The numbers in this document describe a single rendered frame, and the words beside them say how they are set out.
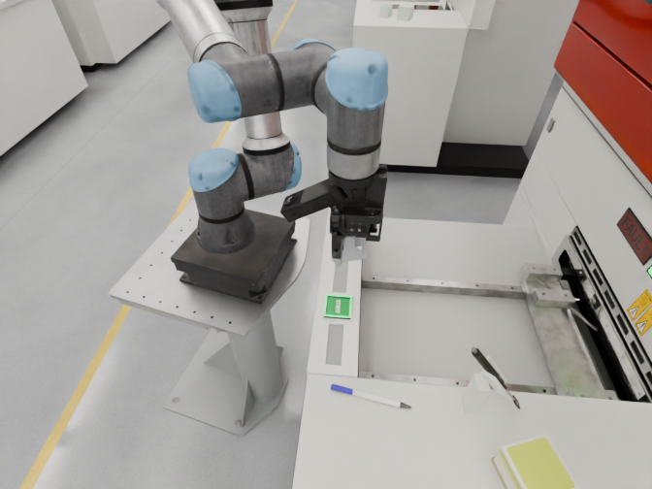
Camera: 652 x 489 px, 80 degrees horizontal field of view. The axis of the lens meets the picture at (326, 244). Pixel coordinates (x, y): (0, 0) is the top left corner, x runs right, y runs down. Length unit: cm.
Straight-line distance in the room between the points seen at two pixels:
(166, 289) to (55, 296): 142
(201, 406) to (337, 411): 116
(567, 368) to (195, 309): 85
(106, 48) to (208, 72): 448
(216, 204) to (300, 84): 46
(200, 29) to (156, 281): 70
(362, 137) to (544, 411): 55
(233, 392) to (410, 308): 102
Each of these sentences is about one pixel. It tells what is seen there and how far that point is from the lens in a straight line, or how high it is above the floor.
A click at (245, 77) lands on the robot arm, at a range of 54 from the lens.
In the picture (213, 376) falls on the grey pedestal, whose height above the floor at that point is 1.
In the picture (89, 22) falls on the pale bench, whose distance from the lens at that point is 499.
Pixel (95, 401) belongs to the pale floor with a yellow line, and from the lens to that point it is 202.
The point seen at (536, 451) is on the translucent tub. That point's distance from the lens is 69.
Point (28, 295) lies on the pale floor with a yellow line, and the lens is 258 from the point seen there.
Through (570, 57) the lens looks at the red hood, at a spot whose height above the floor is 128.
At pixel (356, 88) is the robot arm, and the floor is 144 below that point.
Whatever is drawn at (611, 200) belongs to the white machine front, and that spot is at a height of 110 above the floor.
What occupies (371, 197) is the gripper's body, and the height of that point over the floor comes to 127.
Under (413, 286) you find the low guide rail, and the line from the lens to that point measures 104.
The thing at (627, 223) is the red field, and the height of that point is 110.
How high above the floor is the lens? 163
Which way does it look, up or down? 45 degrees down
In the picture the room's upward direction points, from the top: straight up
